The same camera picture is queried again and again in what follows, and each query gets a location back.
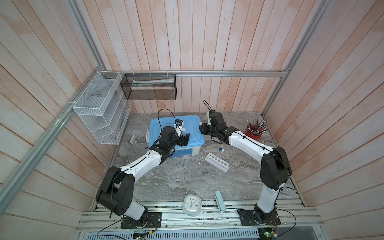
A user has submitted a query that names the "black wire mesh basket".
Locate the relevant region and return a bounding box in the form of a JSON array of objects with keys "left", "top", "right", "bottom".
[{"left": 120, "top": 73, "right": 177, "bottom": 101}]

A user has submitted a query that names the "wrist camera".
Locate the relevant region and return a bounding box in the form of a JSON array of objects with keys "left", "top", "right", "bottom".
[
  {"left": 175, "top": 119, "right": 184, "bottom": 137},
  {"left": 207, "top": 110, "right": 217, "bottom": 126}
]

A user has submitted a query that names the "small white cardboard box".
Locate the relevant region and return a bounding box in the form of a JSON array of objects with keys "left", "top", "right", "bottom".
[{"left": 130, "top": 135, "right": 136, "bottom": 144}]

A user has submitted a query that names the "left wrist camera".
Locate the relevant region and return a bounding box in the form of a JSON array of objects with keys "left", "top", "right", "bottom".
[{"left": 175, "top": 119, "right": 184, "bottom": 137}]

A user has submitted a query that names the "round white clock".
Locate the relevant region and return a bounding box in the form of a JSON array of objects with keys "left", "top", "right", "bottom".
[{"left": 182, "top": 194, "right": 202, "bottom": 217}]

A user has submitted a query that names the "red pencil cup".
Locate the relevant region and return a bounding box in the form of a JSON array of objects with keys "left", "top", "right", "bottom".
[{"left": 245, "top": 129, "right": 262, "bottom": 141}]

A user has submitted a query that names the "white wire mesh shelf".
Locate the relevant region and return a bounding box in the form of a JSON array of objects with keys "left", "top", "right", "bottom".
[{"left": 74, "top": 71, "right": 132, "bottom": 145}]

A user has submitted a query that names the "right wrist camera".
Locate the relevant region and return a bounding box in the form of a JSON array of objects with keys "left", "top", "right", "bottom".
[{"left": 207, "top": 110, "right": 217, "bottom": 126}]

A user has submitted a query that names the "bundle of pencils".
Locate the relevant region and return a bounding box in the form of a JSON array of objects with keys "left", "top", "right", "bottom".
[{"left": 246, "top": 118, "right": 268, "bottom": 136}]

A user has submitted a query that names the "blue plastic bin lid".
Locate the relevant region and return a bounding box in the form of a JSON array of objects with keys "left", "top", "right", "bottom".
[{"left": 148, "top": 114, "right": 206, "bottom": 149}]

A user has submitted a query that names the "white plastic storage bin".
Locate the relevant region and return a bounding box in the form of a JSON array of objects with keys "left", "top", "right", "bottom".
[{"left": 146, "top": 130, "right": 205, "bottom": 158}]

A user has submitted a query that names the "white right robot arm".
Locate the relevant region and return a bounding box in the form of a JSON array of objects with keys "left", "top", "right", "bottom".
[{"left": 199, "top": 110, "right": 292, "bottom": 225}]

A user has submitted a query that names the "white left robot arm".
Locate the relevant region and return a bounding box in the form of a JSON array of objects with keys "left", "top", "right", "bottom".
[{"left": 96, "top": 125, "right": 190, "bottom": 226}]

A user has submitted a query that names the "light blue stapler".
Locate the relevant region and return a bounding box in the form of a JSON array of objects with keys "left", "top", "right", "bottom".
[{"left": 215, "top": 190, "right": 226, "bottom": 213}]

